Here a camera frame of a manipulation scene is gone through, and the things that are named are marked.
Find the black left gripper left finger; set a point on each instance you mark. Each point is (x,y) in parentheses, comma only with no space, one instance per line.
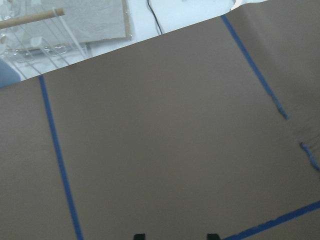
(139,236)

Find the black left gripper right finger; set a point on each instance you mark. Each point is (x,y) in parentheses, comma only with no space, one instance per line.
(212,236)

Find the blue tape line far left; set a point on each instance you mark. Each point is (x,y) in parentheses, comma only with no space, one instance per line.
(60,161)

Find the blue tape line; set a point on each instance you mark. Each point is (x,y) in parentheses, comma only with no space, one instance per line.
(275,222)
(60,161)

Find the blue tape line lower right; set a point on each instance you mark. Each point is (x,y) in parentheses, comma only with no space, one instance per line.
(275,222)

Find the blue tape line worn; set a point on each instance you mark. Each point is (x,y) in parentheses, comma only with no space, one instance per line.
(266,86)

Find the clear plastic bag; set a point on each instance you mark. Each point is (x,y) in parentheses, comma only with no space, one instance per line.
(36,53)

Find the cardboard tube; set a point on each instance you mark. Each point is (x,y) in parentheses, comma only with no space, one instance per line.
(35,17)

